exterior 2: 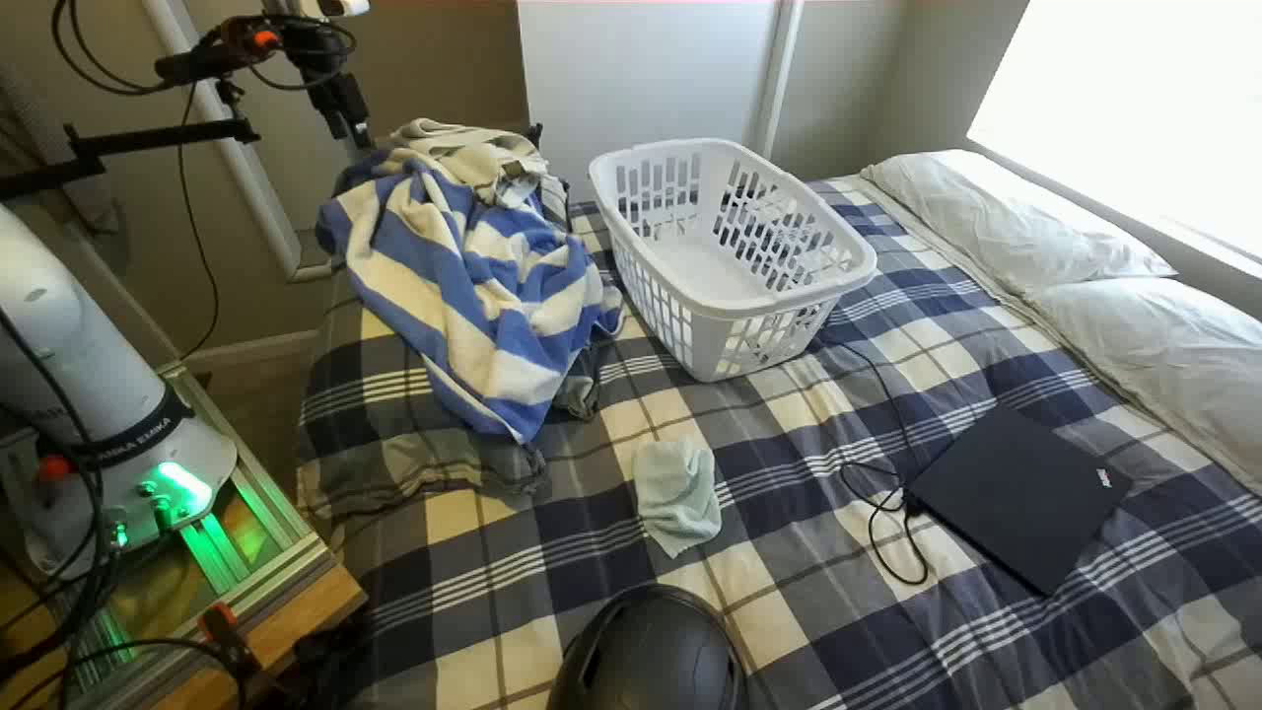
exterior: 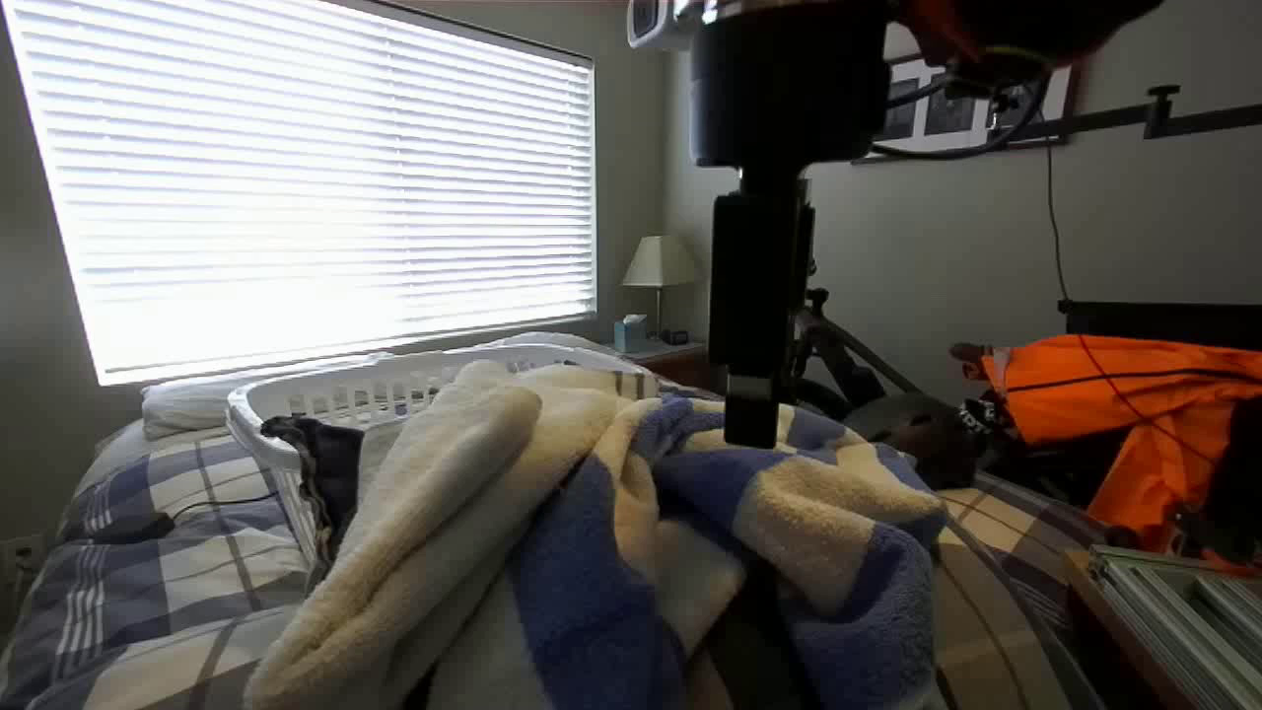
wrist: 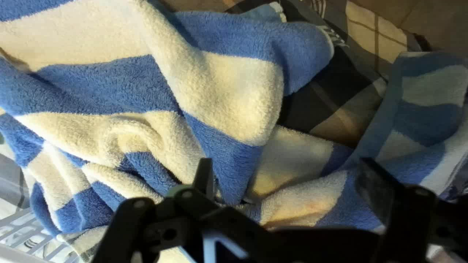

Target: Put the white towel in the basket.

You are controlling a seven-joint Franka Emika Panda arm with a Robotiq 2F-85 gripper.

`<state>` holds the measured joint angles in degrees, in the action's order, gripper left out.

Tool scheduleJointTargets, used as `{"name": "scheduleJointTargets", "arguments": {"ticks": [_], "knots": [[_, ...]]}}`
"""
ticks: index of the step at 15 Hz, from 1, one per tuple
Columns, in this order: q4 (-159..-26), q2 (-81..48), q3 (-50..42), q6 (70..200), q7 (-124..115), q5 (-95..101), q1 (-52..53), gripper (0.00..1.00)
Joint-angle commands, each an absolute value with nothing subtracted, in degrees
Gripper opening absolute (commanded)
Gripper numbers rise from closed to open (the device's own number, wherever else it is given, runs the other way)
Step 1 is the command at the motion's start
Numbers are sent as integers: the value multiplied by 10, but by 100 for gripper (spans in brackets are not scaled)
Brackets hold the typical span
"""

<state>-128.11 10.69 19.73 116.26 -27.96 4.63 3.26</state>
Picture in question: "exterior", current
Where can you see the blue and cream striped towel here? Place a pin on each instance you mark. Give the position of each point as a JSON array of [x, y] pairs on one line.
[[594, 540]]

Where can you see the white plastic laundry basket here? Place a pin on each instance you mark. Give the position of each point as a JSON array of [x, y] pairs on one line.
[[391, 386]]

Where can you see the dark clothing in basket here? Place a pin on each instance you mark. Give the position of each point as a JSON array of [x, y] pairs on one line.
[[319, 484]]

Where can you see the small table lamp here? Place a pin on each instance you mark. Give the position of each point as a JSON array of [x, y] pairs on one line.
[[658, 264]]

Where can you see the black helmet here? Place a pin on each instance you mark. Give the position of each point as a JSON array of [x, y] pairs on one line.
[[927, 431]]

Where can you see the white window blinds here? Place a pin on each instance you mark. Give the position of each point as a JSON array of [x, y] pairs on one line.
[[247, 181]]

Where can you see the white pillow near window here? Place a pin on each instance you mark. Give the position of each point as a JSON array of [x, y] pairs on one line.
[[182, 406]]

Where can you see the plaid bed comforter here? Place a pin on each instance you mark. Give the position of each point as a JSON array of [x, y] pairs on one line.
[[165, 585]]

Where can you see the orange jacket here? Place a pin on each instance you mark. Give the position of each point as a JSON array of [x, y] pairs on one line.
[[1169, 401]]

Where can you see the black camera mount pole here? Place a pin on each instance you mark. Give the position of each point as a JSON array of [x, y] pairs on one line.
[[779, 83]]

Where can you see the framed wall picture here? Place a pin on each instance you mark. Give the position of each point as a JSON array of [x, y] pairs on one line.
[[943, 113]]

